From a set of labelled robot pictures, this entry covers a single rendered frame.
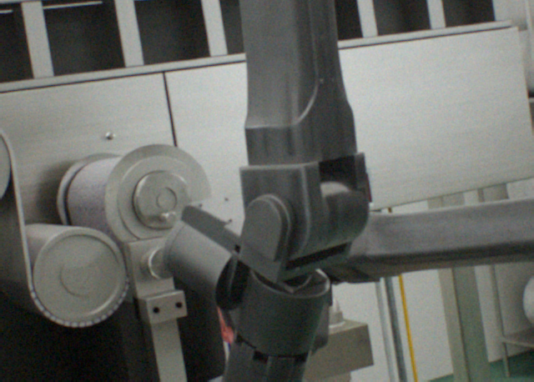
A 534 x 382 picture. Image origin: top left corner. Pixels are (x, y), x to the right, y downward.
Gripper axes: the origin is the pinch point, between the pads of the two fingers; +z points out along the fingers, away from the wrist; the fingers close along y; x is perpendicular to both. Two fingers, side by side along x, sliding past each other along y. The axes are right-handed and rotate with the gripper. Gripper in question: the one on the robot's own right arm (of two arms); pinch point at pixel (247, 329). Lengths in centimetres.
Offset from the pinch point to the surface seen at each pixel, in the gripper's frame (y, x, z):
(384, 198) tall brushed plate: 47, 28, 31
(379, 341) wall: 173, 70, 277
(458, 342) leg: 70, 7, 64
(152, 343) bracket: -11.4, 2.4, 3.4
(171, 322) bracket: -8.7, 3.9, 1.8
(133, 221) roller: -10.3, 17.3, -1.6
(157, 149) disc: -5.3, 24.9, -5.6
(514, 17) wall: 275, 188, 210
